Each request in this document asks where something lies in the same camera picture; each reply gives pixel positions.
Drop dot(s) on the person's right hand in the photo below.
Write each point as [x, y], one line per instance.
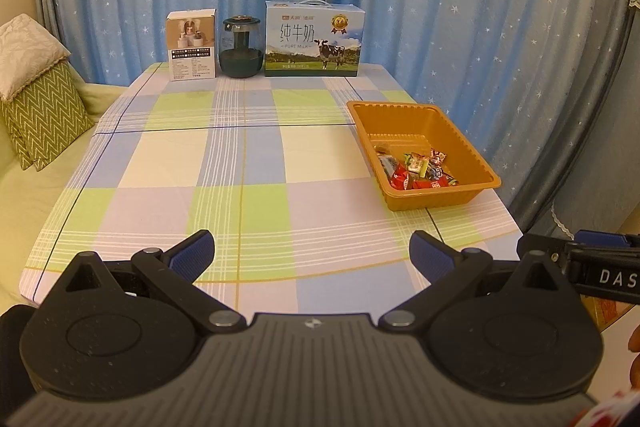
[635, 339]

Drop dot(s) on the checked tablecloth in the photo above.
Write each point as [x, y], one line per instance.
[240, 167]

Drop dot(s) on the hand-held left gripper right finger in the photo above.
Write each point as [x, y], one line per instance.
[432, 254]

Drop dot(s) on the grey curtain with lace trim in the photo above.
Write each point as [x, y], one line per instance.
[595, 132]

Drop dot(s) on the white product box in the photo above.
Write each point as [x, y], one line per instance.
[192, 47]

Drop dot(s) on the pale green sofa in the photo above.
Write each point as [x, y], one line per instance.
[25, 217]

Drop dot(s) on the pile of snack packets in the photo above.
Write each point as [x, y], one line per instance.
[417, 172]

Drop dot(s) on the red white cloth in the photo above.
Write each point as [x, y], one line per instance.
[615, 409]

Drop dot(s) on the orange plastic tray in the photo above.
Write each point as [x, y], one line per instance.
[405, 122]

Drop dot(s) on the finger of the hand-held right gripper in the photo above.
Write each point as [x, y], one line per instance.
[545, 244]
[605, 239]

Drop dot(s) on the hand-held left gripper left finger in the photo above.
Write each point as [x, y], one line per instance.
[192, 252]

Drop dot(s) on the white quilted cushion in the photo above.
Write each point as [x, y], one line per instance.
[25, 52]

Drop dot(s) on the dark glass jar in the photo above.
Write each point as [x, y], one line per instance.
[242, 54]

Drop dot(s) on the green zigzag cushion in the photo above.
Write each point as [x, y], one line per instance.
[45, 117]

